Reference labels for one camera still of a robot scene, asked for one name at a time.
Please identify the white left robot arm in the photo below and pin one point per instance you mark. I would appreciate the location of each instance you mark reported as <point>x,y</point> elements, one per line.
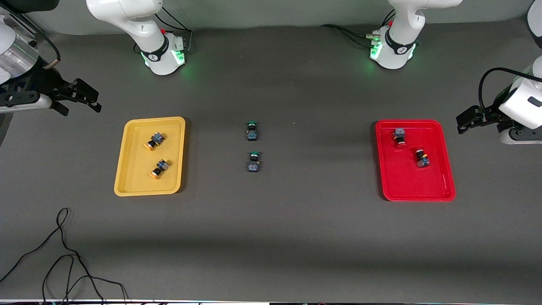
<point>398,42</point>

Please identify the red push button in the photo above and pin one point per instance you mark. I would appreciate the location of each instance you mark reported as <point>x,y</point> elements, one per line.
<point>421,159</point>
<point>399,136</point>

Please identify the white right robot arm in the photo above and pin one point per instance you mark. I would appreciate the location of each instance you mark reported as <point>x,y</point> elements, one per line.
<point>144,25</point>

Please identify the yellow plastic tray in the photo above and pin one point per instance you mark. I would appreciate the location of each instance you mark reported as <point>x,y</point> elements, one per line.
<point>135,178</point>

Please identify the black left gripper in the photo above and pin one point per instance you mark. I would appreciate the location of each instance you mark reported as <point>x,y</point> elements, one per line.
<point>487,115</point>

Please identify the green push button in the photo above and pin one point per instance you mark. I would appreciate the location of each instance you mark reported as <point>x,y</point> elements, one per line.
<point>252,132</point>
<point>253,163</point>

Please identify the yellow push button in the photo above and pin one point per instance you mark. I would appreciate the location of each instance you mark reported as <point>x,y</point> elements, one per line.
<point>154,140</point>
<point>159,168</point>

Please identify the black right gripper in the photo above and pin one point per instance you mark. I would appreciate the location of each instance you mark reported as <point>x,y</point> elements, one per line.
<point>45,81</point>

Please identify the red plastic tray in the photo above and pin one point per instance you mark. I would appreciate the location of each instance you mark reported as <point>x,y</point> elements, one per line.
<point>406,182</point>

